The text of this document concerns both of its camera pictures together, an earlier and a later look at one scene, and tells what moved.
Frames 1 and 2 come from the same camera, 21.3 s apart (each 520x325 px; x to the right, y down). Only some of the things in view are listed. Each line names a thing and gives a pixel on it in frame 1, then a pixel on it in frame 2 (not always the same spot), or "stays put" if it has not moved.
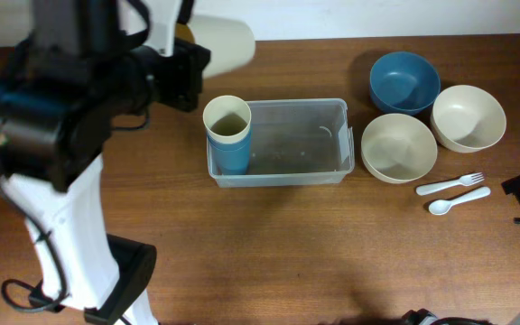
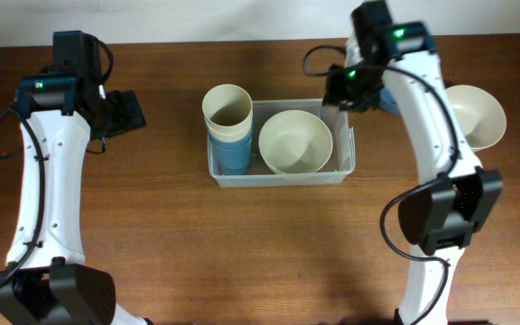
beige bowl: (466, 119) stays put
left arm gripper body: (151, 82) → (121, 116)
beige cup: (227, 118) stays put
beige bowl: (398, 148) → (295, 142)
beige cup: (231, 41) → (227, 109)
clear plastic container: (295, 142) stays put
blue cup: (231, 157) stays put
